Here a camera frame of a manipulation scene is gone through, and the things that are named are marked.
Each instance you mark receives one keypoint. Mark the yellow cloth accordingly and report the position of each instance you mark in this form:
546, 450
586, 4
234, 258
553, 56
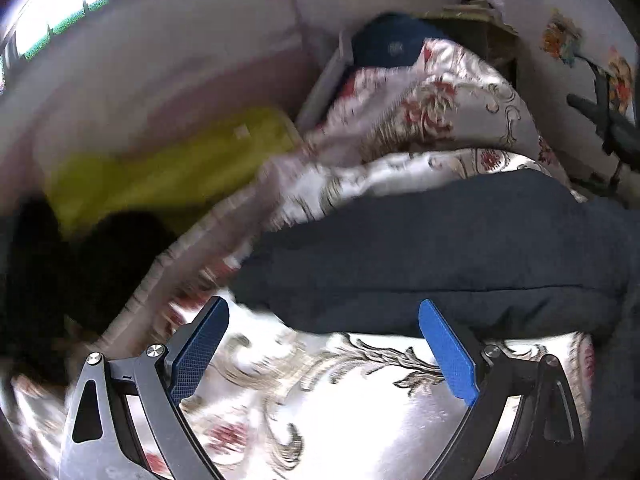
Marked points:
175, 170

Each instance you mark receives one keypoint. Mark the dark navy padded jacket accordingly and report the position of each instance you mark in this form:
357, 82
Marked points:
425, 250

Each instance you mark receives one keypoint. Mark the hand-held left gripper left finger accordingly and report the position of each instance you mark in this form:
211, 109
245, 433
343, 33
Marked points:
197, 355

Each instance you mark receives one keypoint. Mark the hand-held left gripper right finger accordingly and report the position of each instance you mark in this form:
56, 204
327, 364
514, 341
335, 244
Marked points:
447, 355

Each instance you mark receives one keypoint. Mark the yellow bear wall poster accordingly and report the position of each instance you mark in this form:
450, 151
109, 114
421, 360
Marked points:
621, 82

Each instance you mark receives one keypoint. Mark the grey bed rail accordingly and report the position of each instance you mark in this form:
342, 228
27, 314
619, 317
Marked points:
325, 85

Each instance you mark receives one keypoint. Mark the cartoon fighter wall poster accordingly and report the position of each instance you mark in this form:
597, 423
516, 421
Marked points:
561, 40

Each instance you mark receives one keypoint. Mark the black cloth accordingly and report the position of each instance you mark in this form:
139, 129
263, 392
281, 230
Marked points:
75, 270

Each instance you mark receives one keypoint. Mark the floral printed blanket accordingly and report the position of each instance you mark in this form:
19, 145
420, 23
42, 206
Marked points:
350, 410

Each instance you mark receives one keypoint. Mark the window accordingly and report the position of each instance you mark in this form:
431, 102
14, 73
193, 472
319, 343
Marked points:
65, 10

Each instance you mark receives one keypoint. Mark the wooden desk with shelf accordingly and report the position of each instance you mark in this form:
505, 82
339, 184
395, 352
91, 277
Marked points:
480, 30

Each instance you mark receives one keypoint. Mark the black office chair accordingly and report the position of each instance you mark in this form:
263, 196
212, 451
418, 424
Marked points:
607, 125

